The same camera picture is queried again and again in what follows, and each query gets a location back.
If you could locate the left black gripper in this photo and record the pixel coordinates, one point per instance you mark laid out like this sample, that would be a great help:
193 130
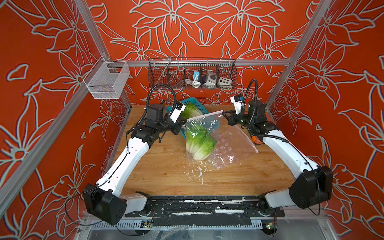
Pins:
177 125

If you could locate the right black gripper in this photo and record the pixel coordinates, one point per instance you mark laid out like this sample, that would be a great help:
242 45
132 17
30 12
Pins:
232 119

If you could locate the chinese cabbage small front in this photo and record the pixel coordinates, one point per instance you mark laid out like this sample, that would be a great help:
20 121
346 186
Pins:
195 135

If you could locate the teal plastic basket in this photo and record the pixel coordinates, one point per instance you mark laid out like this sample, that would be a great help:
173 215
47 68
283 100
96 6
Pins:
198 106

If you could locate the chinese cabbage long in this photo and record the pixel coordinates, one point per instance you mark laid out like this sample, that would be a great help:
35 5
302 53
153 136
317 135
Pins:
207 145

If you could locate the clear zipper bag pink dots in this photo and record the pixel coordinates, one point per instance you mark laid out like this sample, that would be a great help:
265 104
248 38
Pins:
233 145

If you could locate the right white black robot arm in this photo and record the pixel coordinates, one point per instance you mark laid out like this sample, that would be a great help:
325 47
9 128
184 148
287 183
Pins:
313 183

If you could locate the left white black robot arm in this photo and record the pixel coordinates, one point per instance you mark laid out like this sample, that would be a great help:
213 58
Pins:
103 200

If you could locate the white power strip cube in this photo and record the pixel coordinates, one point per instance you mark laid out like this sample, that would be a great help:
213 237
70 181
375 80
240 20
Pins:
225 83

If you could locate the orange tool case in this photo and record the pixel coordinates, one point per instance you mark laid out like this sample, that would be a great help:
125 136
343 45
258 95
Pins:
255 138

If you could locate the white adapter with sockets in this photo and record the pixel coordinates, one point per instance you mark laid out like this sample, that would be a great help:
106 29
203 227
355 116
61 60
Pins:
211 79

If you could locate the blue white charger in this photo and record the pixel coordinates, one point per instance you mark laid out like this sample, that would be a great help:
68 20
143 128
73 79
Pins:
196 76

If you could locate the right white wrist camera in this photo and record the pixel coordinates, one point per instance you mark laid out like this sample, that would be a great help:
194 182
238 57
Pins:
237 101

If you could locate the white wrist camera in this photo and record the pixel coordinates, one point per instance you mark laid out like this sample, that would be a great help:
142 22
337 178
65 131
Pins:
180 107
237 101

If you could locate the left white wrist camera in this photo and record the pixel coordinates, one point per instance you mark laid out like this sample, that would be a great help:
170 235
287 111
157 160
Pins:
180 107

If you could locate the aluminium frame crossbar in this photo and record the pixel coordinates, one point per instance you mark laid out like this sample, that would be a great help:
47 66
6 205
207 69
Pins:
146 63

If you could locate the black wire wall basket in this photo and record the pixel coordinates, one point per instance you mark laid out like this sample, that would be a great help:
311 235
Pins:
180 76

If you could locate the clear plastic wall bin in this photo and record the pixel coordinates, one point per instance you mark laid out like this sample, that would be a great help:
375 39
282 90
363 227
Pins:
106 83

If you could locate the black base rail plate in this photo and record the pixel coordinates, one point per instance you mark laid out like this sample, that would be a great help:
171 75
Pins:
206 211

